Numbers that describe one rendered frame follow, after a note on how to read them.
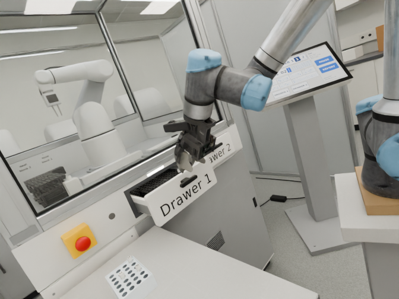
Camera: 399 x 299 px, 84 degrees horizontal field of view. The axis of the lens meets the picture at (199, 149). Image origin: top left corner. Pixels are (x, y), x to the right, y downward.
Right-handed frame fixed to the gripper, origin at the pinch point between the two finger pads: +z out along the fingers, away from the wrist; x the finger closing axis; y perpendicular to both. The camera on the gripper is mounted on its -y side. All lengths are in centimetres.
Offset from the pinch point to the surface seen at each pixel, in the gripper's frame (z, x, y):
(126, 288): 11.3, -31.3, 13.1
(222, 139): 14.9, 39.6, -12.3
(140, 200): 14.6, -12.5, -7.7
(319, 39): -18, 165, -22
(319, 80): -8, 101, 5
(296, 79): -6, 97, -6
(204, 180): 11.1, 8.8, 2.4
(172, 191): 8.2, -5.3, 0.3
